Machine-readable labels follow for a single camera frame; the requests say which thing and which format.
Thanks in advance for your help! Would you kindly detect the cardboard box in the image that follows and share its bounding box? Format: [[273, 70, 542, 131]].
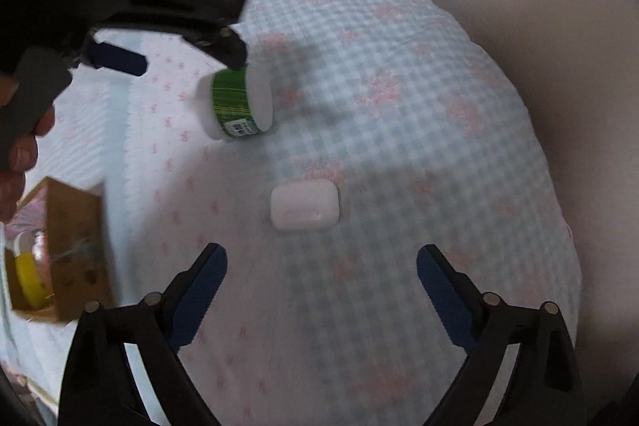
[[4, 176, 119, 323]]

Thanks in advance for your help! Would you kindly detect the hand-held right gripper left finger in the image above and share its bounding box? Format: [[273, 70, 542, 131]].
[[59, 243, 228, 426]]

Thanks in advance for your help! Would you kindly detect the yellow tape roll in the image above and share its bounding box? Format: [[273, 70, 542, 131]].
[[14, 234, 54, 310]]

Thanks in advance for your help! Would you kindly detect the blue checked bedsheet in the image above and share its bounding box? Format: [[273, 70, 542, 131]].
[[0, 0, 586, 426]]

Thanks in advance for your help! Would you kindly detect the person's left hand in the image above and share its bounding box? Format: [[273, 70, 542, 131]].
[[0, 74, 57, 224]]

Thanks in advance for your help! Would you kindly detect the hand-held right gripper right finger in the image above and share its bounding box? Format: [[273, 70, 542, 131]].
[[416, 244, 586, 426]]

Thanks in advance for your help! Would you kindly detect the white earbud case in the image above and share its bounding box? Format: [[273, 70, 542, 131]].
[[270, 180, 341, 232]]

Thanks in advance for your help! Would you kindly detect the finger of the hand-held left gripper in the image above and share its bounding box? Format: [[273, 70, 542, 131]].
[[84, 40, 149, 78], [191, 26, 249, 71]]

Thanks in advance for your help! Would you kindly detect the green label white jar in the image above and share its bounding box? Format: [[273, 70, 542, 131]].
[[197, 65, 275, 142]]

